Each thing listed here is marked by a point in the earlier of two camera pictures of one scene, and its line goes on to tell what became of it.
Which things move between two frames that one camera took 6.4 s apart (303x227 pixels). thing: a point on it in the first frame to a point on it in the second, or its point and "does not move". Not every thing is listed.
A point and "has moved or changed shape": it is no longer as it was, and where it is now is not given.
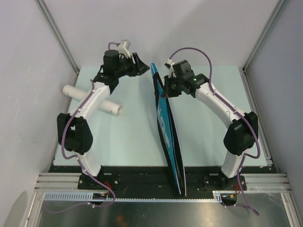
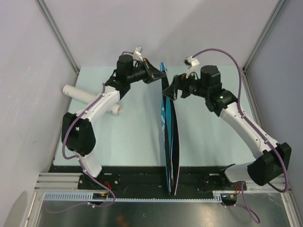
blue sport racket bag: (169, 129) has moved or changed shape
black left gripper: (138, 68) to (152, 73)
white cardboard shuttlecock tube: (79, 93) does not move
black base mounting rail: (155, 182) does not move
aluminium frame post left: (59, 36) does not move
